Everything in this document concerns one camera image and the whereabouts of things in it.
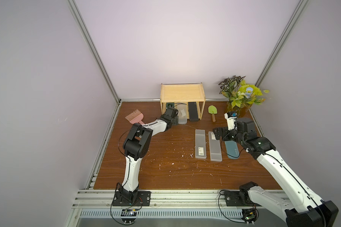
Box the green trowel with wooden handle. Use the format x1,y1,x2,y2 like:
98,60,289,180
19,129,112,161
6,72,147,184
208,105,217,122

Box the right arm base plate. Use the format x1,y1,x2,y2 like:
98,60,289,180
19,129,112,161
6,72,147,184
221,190,261,207

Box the amber glass vase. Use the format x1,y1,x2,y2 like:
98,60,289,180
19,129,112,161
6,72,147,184
224,102,249,118

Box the dark green pencil case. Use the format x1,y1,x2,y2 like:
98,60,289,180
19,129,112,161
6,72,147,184
166,102,175,108

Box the left small circuit board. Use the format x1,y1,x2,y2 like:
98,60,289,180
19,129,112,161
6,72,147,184
120,209,138,225

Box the frosted pencil case small label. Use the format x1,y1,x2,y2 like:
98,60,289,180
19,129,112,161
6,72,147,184
208,131,223,162

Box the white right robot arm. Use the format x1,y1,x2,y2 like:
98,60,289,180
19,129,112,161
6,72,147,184
213,127,339,227

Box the right small circuit board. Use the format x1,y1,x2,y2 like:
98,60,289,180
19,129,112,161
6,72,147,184
241,208,259,225

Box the aluminium front rail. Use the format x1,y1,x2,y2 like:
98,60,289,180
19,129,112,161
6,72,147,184
73,189,290,210

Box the small circuit board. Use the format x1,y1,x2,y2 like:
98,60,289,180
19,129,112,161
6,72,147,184
241,208,259,225
120,209,138,225

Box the frosted pencil case with barcode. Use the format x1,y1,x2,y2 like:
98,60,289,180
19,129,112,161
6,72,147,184
195,129,206,159

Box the artificial green leafy plant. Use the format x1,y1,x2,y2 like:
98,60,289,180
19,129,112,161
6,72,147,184
218,75,270,109

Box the dark grey pencil case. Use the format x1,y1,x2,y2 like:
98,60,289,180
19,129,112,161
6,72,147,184
188,102,199,122

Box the light wooden shelf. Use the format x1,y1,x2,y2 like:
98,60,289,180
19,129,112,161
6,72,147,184
160,83,206,120

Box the pink hand brush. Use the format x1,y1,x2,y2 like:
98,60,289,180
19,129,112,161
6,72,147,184
125,109,144,125

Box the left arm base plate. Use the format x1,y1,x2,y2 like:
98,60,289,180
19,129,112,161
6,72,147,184
112,191,151,207

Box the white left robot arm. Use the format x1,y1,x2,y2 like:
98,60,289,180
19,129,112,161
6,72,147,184
118,109,178,204

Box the translucent rounded pencil case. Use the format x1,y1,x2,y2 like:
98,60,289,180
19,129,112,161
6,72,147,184
177,103,188,124

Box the teal pencil case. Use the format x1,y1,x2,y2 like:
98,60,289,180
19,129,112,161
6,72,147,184
224,141,240,159

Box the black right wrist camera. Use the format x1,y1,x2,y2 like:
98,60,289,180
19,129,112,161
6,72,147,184
236,117,256,133

